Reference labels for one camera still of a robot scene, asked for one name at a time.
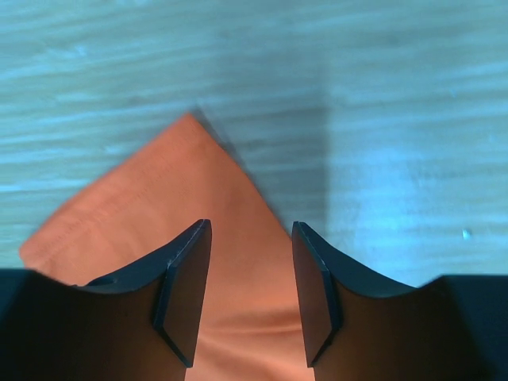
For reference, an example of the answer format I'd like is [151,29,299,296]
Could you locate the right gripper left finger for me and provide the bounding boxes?
[1,220,212,380]

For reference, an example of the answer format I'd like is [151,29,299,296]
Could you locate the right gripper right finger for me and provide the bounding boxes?
[291,221,507,380]

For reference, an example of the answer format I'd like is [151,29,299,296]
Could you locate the orange t shirt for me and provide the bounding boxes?
[19,114,313,380]

